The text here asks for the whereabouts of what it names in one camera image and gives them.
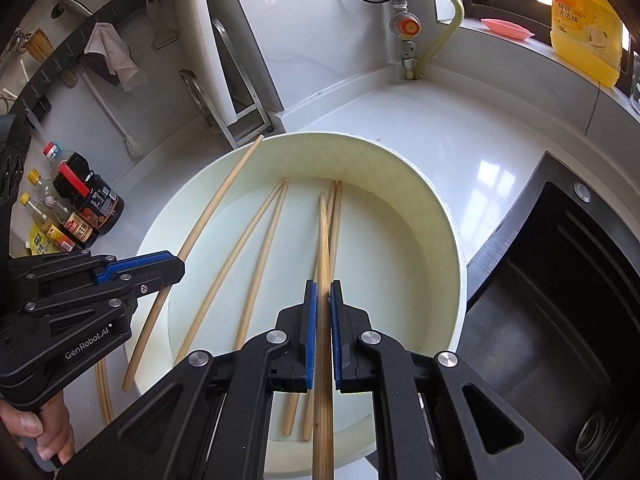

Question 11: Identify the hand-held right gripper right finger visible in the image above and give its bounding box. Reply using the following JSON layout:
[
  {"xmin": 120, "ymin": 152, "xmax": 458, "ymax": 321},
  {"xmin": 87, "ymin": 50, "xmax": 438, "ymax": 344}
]
[{"xmin": 329, "ymin": 280, "xmax": 551, "ymax": 480}]

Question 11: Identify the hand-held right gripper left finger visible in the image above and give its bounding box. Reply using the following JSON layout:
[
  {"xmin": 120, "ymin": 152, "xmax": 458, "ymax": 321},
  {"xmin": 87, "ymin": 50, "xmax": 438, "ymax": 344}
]
[{"xmin": 102, "ymin": 280, "xmax": 319, "ymax": 480}]

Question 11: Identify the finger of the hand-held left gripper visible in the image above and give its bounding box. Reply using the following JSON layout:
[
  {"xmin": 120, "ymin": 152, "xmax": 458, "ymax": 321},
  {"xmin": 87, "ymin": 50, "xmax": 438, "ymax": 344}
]
[
  {"xmin": 9, "ymin": 251, "xmax": 171, "ymax": 286},
  {"xmin": 22, "ymin": 257, "xmax": 187, "ymax": 318}
]

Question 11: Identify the long wooden chopstick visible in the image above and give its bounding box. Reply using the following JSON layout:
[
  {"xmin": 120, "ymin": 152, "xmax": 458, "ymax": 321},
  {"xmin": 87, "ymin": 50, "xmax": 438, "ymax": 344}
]
[
  {"xmin": 311, "ymin": 191, "xmax": 331, "ymax": 480},
  {"xmin": 233, "ymin": 181, "xmax": 291, "ymax": 350},
  {"xmin": 301, "ymin": 180, "xmax": 344, "ymax": 442},
  {"xmin": 174, "ymin": 178, "xmax": 287, "ymax": 362},
  {"xmin": 282, "ymin": 180, "xmax": 337, "ymax": 437},
  {"xmin": 101, "ymin": 360, "xmax": 115, "ymax": 426},
  {"xmin": 122, "ymin": 135, "xmax": 264, "ymax": 392},
  {"xmin": 96, "ymin": 360, "xmax": 108, "ymax": 423},
  {"xmin": 315, "ymin": 200, "xmax": 335, "ymax": 480}
]

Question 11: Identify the cream round bowl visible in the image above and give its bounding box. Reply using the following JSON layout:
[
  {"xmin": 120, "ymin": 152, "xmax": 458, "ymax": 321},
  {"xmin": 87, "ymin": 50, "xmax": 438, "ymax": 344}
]
[{"xmin": 134, "ymin": 131, "xmax": 468, "ymax": 473}]

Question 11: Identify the person's left hand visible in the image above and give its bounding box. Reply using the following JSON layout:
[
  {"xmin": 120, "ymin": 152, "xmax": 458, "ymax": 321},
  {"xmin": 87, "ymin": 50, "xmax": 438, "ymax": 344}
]
[{"xmin": 0, "ymin": 392, "xmax": 76, "ymax": 466}]

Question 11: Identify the clear yellow-capped sauce bottle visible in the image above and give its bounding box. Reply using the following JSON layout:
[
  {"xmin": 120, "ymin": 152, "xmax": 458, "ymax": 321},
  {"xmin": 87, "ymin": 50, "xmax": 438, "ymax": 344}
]
[{"xmin": 27, "ymin": 167, "xmax": 98, "ymax": 248}]

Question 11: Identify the large dark soy sauce bottle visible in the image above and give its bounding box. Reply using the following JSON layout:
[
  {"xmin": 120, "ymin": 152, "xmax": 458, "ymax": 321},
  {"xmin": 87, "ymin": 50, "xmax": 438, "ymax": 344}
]
[{"xmin": 42, "ymin": 141, "xmax": 126, "ymax": 236}]

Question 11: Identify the small amber vinegar bottle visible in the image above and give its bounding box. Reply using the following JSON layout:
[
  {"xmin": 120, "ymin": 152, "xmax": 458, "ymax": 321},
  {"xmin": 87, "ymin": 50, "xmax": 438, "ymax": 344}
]
[{"xmin": 19, "ymin": 192, "xmax": 76, "ymax": 253}]

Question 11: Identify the yellow seasoning pouch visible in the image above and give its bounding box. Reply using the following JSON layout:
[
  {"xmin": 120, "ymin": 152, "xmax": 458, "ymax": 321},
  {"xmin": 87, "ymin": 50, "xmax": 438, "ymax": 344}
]
[{"xmin": 27, "ymin": 222, "xmax": 61, "ymax": 256}]

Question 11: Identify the metal cutting board rack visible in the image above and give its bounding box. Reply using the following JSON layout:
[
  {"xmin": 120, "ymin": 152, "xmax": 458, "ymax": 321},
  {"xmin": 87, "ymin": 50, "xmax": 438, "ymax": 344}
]
[{"xmin": 180, "ymin": 19, "xmax": 275, "ymax": 150}]

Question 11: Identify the pink hanging cloth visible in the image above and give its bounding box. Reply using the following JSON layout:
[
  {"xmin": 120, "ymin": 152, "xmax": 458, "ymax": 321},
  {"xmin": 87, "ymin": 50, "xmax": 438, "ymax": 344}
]
[{"xmin": 85, "ymin": 22, "xmax": 149, "ymax": 92}]

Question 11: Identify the black kitchen sink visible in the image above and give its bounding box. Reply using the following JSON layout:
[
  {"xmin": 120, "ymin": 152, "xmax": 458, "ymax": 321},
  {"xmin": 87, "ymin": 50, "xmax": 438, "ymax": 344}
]
[{"xmin": 462, "ymin": 152, "xmax": 640, "ymax": 480}]

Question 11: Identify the hanging metal scraper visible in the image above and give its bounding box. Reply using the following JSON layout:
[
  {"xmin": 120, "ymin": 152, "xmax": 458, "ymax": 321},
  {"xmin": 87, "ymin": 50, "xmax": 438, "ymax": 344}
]
[{"xmin": 147, "ymin": 0, "xmax": 181, "ymax": 52}]

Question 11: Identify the bamboo pot brush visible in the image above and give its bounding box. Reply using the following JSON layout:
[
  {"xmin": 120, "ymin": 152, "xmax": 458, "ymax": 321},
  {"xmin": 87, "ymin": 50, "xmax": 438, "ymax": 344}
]
[{"xmin": 22, "ymin": 29, "xmax": 55, "ymax": 60}]

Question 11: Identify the white cutting board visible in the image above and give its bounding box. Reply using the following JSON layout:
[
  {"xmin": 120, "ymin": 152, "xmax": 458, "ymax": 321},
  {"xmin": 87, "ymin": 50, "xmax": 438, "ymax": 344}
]
[{"xmin": 200, "ymin": 0, "xmax": 284, "ymax": 113}]

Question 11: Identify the hanging metal ladle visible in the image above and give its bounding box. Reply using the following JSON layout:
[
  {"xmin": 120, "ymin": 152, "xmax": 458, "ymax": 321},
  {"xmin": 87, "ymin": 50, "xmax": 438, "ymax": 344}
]
[{"xmin": 52, "ymin": 0, "xmax": 96, "ymax": 20}]

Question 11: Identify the sink drain strainer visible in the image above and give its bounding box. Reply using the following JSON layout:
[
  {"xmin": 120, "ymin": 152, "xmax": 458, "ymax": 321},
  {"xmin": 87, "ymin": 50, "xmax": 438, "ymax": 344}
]
[{"xmin": 575, "ymin": 412, "xmax": 623, "ymax": 461}]

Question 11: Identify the gas valve with orange knob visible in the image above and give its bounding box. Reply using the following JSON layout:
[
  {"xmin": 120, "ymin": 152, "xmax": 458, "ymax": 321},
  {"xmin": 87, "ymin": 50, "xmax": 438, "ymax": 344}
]
[{"xmin": 385, "ymin": 0, "xmax": 446, "ymax": 68}]

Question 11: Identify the pink soap dish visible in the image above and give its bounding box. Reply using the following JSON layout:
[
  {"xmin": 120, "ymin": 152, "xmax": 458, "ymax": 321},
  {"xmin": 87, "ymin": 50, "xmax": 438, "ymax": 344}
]
[{"xmin": 480, "ymin": 17, "xmax": 537, "ymax": 41}]

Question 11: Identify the yellow detergent bottle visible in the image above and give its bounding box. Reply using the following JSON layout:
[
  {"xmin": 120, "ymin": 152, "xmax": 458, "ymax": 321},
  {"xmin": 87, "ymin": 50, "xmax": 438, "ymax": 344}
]
[{"xmin": 549, "ymin": 0, "xmax": 632, "ymax": 88}]

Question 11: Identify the white long-handled dish brush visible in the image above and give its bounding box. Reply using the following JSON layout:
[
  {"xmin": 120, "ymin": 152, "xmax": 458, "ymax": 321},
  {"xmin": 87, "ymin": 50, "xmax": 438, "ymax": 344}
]
[{"xmin": 77, "ymin": 62, "xmax": 146, "ymax": 158}]

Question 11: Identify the black wall hook rail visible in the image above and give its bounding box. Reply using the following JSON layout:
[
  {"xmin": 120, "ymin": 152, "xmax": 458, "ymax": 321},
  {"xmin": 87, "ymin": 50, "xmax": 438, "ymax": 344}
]
[{"xmin": 0, "ymin": 0, "xmax": 157, "ymax": 126}]

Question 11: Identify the yellow gas hose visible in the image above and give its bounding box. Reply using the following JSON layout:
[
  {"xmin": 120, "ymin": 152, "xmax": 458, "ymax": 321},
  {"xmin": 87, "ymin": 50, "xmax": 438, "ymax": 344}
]
[{"xmin": 412, "ymin": 0, "xmax": 466, "ymax": 81}]

